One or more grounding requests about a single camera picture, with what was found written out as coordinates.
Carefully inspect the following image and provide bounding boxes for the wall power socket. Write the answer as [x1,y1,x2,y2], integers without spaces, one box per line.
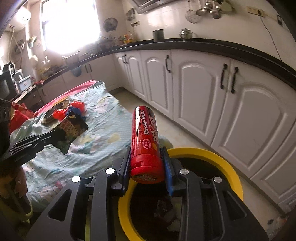
[246,6,265,18]

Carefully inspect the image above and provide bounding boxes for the red plastic bag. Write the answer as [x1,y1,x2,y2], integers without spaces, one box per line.
[53,101,85,121]

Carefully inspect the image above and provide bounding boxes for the steel teapot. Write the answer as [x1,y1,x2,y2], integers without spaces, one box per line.
[179,28,193,41]

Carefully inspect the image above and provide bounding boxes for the steel cooking pot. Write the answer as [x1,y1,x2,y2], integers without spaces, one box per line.
[62,51,79,66]

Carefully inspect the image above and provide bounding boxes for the small wall fan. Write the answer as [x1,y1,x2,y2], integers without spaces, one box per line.
[103,17,118,32]

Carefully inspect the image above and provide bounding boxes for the left hand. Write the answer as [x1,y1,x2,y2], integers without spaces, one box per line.
[1,167,28,199]

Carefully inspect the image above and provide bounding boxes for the round metal plate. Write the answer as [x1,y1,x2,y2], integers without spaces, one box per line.
[41,99,71,125]

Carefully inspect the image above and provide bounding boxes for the white lower cabinets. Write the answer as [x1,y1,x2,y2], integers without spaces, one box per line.
[41,50,295,212]

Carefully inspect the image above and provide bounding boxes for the blue hanging cloth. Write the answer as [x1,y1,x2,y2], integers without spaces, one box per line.
[71,66,82,77]

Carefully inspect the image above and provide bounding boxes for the pink red blanket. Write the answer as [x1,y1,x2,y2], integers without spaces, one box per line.
[34,80,97,117]

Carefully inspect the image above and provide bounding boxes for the black range hood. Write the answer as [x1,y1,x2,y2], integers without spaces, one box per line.
[125,1,185,15]

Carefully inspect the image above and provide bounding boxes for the yellow rimmed trash bin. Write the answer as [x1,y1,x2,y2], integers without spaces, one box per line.
[118,148,247,240]

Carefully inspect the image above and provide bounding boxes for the red floral cushion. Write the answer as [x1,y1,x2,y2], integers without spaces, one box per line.
[9,101,34,134]

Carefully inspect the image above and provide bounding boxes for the red cylindrical snack can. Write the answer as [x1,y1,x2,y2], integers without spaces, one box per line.
[130,106,165,184]

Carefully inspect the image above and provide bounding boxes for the condiment bottles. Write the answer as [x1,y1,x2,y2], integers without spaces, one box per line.
[117,31,137,45]

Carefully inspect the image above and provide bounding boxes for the white water heater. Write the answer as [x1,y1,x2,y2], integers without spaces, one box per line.
[5,6,31,32]

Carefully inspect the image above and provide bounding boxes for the black countertop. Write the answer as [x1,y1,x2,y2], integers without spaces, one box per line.
[38,38,295,89]

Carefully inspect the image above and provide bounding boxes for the blue white storage box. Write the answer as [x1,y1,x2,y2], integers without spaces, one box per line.
[18,75,32,92]

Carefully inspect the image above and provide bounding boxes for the blue plastic bag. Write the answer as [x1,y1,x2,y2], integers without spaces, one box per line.
[66,106,86,121]

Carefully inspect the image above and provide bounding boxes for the dark green snack bag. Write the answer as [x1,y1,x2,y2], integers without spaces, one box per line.
[52,113,88,155]

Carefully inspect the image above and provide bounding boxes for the dark metal cup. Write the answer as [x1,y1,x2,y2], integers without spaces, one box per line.
[152,29,165,42]

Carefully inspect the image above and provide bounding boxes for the black microwave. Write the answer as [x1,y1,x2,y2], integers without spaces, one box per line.
[0,70,18,101]

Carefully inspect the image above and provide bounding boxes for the hanging kitchen utensils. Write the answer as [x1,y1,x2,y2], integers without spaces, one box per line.
[196,0,234,19]

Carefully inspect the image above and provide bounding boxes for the hello kitty tablecloth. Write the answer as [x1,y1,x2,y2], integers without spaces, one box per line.
[22,81,132,211]

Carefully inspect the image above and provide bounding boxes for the hanging strainer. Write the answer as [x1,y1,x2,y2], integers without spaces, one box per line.
[185,0,201,24]

